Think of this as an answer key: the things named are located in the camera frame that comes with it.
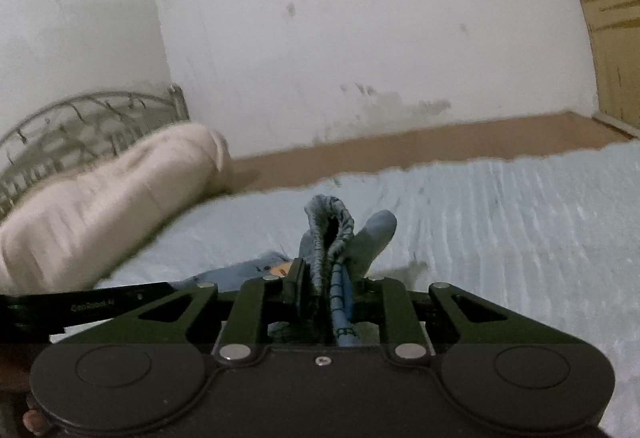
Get grey metal headboard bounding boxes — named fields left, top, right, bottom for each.
left=0, top=84, right=191, bottom=220

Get light blue blanket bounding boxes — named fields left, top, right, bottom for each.
left=94, top=140, right=640, bottom=438

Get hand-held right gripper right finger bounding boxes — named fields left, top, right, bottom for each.
left=347, top=277, right=563, bottom=347

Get person's left hand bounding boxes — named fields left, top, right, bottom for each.
left=20, top=392, right=54, bottom=437

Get cream bolster pillow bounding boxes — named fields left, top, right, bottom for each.
left=0, top=121, right=234, bottom=295

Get brown cardboard panel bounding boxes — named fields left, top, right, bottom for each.
left=547, top=0, right=640, bottom=140

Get blue dinosaur print pants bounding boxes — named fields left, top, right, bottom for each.
left=184, top=193, right=399, bottom=349

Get brown bed base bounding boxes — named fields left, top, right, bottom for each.
left=220, top=110, right=640, bottom=195

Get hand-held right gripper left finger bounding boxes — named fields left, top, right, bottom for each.
left=106, top=258, right=307, bottom=345

